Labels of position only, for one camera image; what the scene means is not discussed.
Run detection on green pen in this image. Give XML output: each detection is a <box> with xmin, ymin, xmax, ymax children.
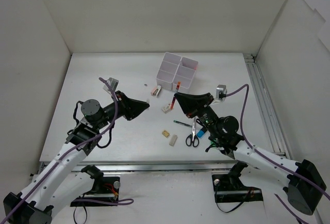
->
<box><xmin>173</xmin><ymin>120</ymin><xmax>192</xmax><ymax>127</ymax></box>

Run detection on orange red pen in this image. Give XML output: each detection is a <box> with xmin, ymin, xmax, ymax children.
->
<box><xmin>170</xmin><ymin>81</ymin><xmax>182</xmax><ymax>107</ymax></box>

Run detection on blue highlighter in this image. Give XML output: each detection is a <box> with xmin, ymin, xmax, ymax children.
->
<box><xmin>196</xmin><ymin>128</ymin><xmax>207</xmax><ymax>138</ymax></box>

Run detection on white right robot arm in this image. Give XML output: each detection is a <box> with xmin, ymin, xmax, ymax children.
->
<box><xmin>174</xmin><ymin>93</ymin><xmax>329</xmax><ymax>215</ymax></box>

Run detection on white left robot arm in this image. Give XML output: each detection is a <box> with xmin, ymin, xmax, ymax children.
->
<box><xmin>2</xmin><ymin>91</ymin><xmax>150</xmax><ymax>223</ymax></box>

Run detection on pink white stapler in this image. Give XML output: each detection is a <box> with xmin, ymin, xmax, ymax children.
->
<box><xmin>151</xmin><ymin>85</ymin><xmax>162</xmax><ymax>98</ymax></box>

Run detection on white divided organizer right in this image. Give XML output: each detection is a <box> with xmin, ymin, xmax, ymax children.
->
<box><xmin>173</xmin><ymin>57</ymin><xmax>199</xmax><ymax>93</ymax></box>

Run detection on white divided organizer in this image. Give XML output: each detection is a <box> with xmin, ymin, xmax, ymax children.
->
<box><xmin>173</xmin><ymin>57</ymin><xmax>199</xmax><ymax>93</ymax></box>
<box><xmin>156</xmin><ymin>52</ymin><xmax>181</xmax><ymax>91</ymax></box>

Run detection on white divided organizer left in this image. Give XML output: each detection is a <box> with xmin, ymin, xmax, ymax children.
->
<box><xmin>156</xmin><ymin>52</ymin><xmax>181</xmax><ymax>91</ymax></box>

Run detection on tan small eraser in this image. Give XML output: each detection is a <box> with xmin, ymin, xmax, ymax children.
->
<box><xmin>162</xmin><ymin>130</ymin><xmax>170</xmax><ymax>137</ymax></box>

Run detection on beige long eraser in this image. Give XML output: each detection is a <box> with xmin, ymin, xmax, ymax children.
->
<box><xmin>169</xmin><ymin>135</ymin><xmax>177</xmax><ymax>147</ymax></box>

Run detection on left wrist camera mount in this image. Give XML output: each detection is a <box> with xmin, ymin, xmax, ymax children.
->
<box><xmin>103</xmin><ymin>77</ymin><xmax>119</xmax><ymax>93</ymax></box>

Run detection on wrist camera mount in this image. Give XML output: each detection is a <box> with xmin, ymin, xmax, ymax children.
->
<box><xmin>212</xmin><ymin>85</ymin><xmax>227</xmax><ymax>105</ymax></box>
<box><xmin>103</xmin><ymin>77</ymin><xmax>119</xmax><ymax>93</ymax></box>

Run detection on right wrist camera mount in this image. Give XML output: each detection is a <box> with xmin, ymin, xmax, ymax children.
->
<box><xmin>212</xmin><ymin>85</ymin><xmax>227</xmax><ymax>105</ymax></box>

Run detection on black handled scissors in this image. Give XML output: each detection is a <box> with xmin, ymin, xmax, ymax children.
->
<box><xmin>185</xmin><ymin>118</ymin><xmax>200</xmax><ymax>148</ymax></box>

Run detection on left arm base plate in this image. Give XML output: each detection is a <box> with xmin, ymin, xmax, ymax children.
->
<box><xmin>70</xmin><ymin>175</ymin><xmax>120</xmax><ymax>207</ymax></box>

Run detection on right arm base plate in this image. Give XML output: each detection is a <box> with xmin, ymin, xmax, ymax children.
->
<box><xmin>212</xmin><ymin>174</ymin><xmax>263</xmax><ymax>203</ymax></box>

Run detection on aluminium rail frame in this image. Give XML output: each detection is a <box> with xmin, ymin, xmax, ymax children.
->
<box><xmin>40</xmin><ymin>53</ymin><xmax>288</xmax><ymax>171</ymax></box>

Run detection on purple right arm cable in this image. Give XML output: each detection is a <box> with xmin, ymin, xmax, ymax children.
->
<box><xmin>224</xmin><ymin>84</ymin><xmax>330</xmax><ymax>224</ymax></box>

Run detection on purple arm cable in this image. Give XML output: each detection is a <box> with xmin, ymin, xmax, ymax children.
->
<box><xmin>224</xmin><ymin>84</ymin><xmax>330</xmax><ymax>224</ymax></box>
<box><xmin>4</xmin><ymin>77</ymin><xmax>135</xmax><ymax>224</ymax></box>

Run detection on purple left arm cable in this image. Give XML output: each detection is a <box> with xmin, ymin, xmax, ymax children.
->
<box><xmin>4</xmin><ymin>77</ymin><xmax>135</xmax><ymax>224</ymax></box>

